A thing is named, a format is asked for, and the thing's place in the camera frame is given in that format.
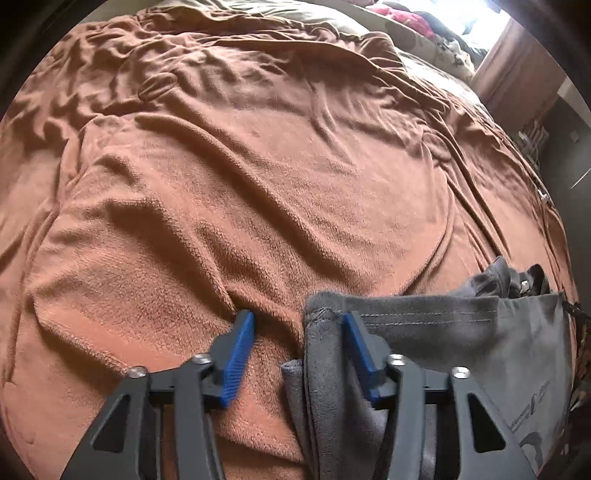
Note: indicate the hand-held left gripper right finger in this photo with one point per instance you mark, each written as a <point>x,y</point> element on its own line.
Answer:
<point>364,364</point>

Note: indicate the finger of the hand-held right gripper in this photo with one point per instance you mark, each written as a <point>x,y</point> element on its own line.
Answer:
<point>535,279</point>

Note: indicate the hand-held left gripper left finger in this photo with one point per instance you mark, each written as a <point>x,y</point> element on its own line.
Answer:
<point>238,360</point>

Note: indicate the grey t-shirt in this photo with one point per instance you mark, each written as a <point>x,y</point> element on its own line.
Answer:
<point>438,346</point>

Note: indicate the grey wardrobe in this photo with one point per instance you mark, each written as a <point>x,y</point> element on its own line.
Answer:
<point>572,152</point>

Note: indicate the white nightstand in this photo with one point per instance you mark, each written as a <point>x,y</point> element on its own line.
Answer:
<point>531,141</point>

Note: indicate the brown blanket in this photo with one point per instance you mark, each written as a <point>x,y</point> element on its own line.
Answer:
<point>231,184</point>

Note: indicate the pink curtain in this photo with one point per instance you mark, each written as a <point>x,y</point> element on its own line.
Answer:
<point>517,78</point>

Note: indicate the printed window seat cushion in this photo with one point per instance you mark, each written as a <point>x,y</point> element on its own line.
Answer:
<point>448,50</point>

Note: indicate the window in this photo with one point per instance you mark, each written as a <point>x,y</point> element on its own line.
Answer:
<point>485,18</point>

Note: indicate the pink plush toy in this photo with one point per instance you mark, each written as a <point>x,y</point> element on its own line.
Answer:
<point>397,14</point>

